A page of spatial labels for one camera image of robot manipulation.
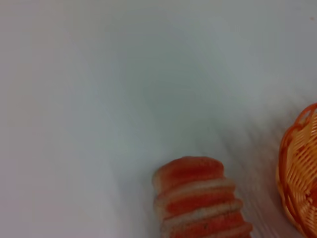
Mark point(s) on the orange striped bread loaf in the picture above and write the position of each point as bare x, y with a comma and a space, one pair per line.
198, 198

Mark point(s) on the orange woven plastic basket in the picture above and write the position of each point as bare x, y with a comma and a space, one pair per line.
299, 173

